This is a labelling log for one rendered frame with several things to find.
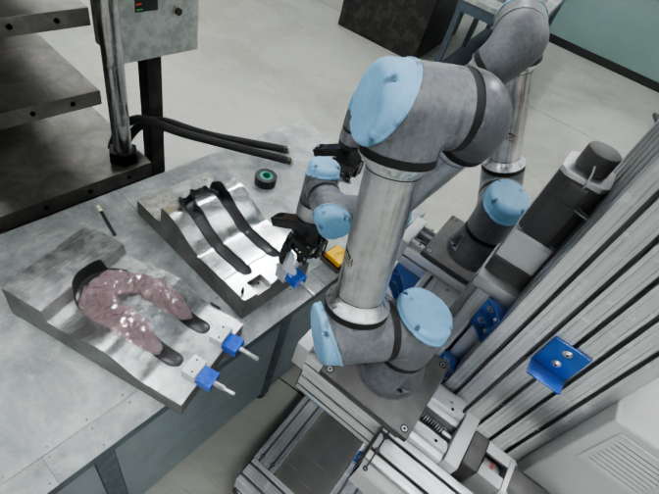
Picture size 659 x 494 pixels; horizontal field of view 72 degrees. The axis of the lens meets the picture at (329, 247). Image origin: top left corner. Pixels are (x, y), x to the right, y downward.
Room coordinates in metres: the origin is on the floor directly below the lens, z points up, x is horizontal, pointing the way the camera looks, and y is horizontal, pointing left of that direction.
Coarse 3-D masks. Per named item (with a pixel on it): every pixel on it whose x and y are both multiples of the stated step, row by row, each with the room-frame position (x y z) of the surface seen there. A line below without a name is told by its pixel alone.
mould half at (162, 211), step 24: (168, 192) 1.00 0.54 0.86; (240, 192) 1.04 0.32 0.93; (144, 216) 0.90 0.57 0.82; (168, 216) 0.85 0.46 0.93; (216, 216) 0.92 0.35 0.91; (168, 240) 0.85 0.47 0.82; (192, 240) 0.81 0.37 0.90; (240, 240) 0.89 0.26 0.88; (192, 264) 0.79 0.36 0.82; (216, 264) 0.77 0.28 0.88; (264, 264) 0.83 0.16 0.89; (216, 288) 0.74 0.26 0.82; (240, 288) 0.72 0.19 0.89; (240, 312) 0.69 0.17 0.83
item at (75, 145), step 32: (32, 128) 1.14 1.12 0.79; (64, 128) 1.19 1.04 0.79; (96, 128) 1.25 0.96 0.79; (0, 160) 0.95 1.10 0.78; (32, 160) 1.00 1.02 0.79; (64, 160) 1.05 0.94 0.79; (96, 160) 1.10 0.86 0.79; (0, 192) 0.83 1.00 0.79; (32, 192) 0.87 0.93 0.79; (64, 192) 0.91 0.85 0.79; (96, 192) 1.00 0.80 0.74; (0, 224) 0.74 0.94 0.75
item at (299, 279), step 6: (294, 264) 0.81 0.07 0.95; (276, 270) 0.80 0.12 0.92; (300, 270) 0.81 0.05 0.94; (282, 276) 0.78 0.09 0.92; (288, 276) 0.78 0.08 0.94; (294, 276) 0.78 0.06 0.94; (300, 276) 0.79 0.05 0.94; (306, 276) 0.79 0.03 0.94; (282, 282) 0.78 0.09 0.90; (288, 282) 0.77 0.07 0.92; (294, 282) 0.76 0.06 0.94; (300, 282) 0.77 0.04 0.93; (306, 288) 0.76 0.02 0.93; (312, 294) 0.75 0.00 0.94
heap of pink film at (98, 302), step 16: (112, 272) 0.63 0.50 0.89; (128, 272) 0.65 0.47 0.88; (96, 288) 0.57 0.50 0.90; (112, 288) 0.59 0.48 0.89; (128, 288) 0.60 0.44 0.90; (144, 288) 0.60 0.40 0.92; (160, 288) 0.62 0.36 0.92; (80, 304) 0.53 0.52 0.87; (96, 304) 0.53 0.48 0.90; (112, 304) 0.54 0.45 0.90; (160, 304) 0.59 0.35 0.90; (176, 304) 0.60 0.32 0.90; (96, 320) 0.49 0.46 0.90; (112, 320) 0.50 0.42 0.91; (128, 320) 0.51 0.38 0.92; (144, 320) 0.53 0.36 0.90; (128, 336) 0.48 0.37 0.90; (144, 336) 0.50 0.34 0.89; (160, 352) 0.49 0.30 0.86
